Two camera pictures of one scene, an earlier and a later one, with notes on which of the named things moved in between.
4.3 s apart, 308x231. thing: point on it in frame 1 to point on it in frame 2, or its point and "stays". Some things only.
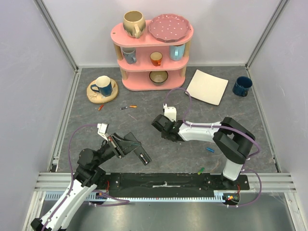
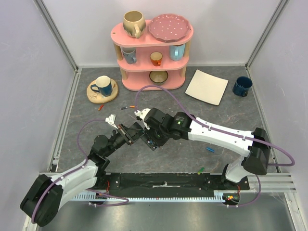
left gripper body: (117, 147) to (123, 131)
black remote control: (139, 151) to (137, 131)
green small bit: (200, 171) stays
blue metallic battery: (210, 149) stays
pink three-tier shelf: (147, 64) stays
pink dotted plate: (169, 27) stays
